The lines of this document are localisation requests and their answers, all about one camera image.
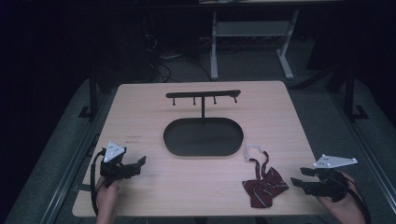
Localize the person's left hand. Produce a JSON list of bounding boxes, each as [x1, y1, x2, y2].
[[94, 175, 121, 224]]

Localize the dark red striped bow tie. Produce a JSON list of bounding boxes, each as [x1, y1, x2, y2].
[[242, 143, 290, 209]]

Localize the white metal desk frame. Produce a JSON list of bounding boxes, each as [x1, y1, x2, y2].
[[209, 8, 301, 81]]

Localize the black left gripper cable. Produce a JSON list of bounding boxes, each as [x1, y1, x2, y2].
[[90, 148, 107, 217]]

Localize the person's right hand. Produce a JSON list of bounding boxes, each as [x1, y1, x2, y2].
[[316, 171, 367, 224]]

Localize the black floor cables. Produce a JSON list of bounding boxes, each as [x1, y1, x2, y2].
[[141, 18, 214, 84]]

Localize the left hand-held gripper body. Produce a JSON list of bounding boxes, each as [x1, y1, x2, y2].
[[99, 141, 135, 189]]

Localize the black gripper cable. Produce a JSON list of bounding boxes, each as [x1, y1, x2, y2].
[[90, 148, 107, 217], [341, 174, 372, 224]]

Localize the black metal stand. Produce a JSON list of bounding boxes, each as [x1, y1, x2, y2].
[[78, 70, 101, 121], [342, 61, 370, 123]]

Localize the black hook rack with tray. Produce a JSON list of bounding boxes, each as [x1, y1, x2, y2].
[[163, 89, 245, 158]]

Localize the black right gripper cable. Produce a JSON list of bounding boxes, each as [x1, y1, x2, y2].
[[341, 174, 372, 224]]

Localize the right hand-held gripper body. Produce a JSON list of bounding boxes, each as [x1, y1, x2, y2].
[[306, 153, 359, 203]]

